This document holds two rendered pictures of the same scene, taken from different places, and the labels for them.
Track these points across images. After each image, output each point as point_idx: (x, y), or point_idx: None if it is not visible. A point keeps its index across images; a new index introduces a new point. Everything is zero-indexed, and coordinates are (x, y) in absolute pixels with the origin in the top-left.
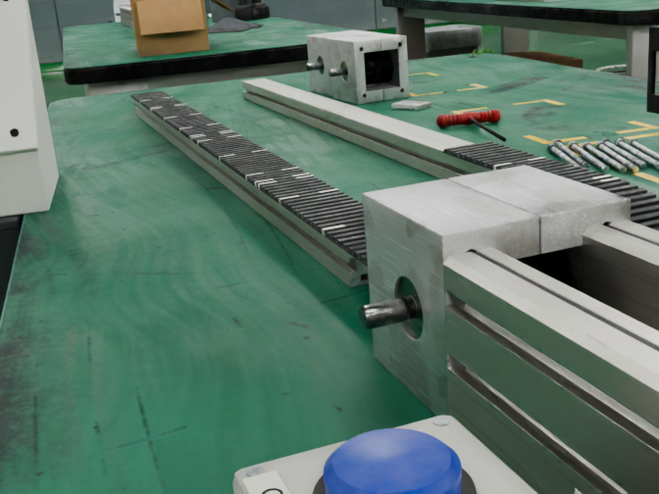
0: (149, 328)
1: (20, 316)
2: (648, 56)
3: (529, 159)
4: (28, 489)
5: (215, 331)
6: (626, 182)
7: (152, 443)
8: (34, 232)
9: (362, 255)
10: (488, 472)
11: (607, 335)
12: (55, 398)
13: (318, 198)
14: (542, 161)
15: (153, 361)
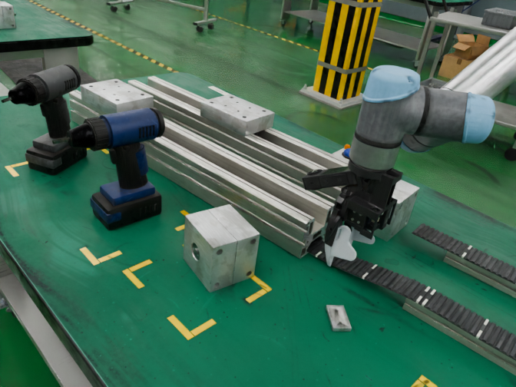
0: (471, 228)
1: (513, 229)
2: (395, 208)
3: (481, 331)
4: (421, 189)
5: (454, 229)
6: (411, 296)
7: (416, 198)
8: None
9: (438, 230)
10: (344, 159)
11: (340, 159)
12: (451, 206)
13: (510, 272)
14: (471, 328)
15: (451, 217)
